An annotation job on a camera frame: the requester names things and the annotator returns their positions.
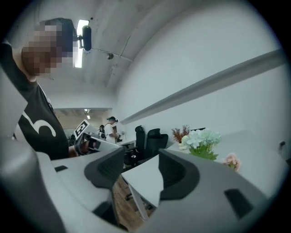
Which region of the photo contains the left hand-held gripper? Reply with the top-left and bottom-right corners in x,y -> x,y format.
74,119 -> 124,157

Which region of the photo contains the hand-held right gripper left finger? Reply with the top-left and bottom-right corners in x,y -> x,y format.
36,147 -> 125,228

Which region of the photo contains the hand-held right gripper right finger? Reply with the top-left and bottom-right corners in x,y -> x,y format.
136,148 -> 269,233

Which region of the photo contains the pink flower bouquet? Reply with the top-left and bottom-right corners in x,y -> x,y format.
221,152 -> 241,172

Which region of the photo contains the white flower bouquet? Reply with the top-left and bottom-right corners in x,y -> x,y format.
181,128 -> 222,161

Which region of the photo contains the person's left forearm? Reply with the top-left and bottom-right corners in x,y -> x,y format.
68,145 -> 79,158

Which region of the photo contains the person's left hand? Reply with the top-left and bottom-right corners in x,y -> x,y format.
81,140 -> 93,153

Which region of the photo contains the white side desk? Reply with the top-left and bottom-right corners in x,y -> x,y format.
117,138 -> 137,146

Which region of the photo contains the black mesh office chair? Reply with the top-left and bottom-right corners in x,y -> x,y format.
124,125 -> 146,167
136,128 -> 169,164

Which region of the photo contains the orange plant in cream pot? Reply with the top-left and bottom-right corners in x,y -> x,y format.
171,124 -> 191,151

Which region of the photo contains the person's black printed shirt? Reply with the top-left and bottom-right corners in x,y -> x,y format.
0,40 -> 70,160

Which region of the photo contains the long ceiling light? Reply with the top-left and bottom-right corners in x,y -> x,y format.
73,19 -> 90,68

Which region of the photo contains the person's head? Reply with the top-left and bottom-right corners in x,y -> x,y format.
21,17 -> 78,79

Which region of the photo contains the black head camera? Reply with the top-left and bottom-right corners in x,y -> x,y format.
77,25 -> 93,52

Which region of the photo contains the grey wall rail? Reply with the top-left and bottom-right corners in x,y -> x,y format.
119,49 -> 285,125

